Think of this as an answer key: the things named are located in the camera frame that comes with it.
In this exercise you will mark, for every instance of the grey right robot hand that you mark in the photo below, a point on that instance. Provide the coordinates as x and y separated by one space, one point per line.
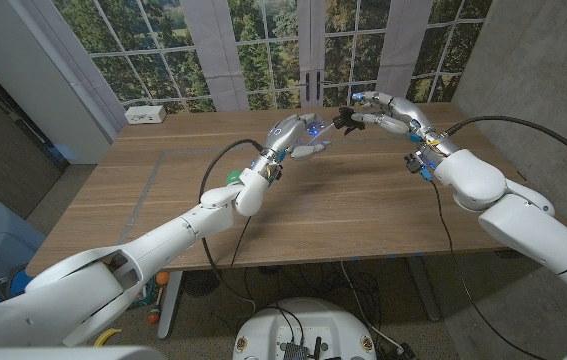
408 115

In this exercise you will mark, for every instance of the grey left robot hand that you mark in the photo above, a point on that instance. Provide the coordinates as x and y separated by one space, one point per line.
285 137

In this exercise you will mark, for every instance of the black trigger spray head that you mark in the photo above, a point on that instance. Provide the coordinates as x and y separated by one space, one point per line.
347 120

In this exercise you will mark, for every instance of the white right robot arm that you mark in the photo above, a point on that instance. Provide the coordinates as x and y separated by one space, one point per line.
523 220

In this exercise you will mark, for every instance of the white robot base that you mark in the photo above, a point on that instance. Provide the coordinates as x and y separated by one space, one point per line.
308 325

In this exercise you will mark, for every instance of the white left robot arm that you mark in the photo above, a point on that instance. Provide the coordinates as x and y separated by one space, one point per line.
138 255

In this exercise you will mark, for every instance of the green ball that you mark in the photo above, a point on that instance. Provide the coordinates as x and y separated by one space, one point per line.
233 177

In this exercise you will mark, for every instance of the orange ball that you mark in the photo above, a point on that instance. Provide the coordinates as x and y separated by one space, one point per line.
162 278

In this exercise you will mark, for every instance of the white power strip box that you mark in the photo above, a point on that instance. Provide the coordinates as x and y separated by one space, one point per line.
145 114

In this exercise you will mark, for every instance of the black round fan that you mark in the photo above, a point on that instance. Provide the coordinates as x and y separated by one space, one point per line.
202 281

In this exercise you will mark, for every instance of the grey table leg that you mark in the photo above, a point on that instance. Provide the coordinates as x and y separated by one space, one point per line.
425 295

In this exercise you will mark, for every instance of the white table leg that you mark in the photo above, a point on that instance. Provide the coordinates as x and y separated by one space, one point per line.
168 310

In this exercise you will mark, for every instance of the teal toy basket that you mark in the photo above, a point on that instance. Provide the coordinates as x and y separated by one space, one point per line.
148 295

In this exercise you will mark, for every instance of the colourful toy maraca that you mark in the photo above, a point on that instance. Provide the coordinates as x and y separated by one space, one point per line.
153 316

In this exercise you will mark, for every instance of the yellow toy banana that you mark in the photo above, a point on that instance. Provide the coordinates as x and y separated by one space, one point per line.
108 336

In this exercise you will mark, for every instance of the white robot torso shell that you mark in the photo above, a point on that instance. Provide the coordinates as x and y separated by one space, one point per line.
63 353

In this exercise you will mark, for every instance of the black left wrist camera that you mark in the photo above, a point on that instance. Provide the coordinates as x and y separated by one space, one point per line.
277 173

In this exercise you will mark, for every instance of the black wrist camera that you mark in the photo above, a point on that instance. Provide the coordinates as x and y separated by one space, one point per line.
413 163
277 173

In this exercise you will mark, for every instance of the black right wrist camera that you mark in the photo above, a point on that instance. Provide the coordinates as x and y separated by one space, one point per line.
413 163

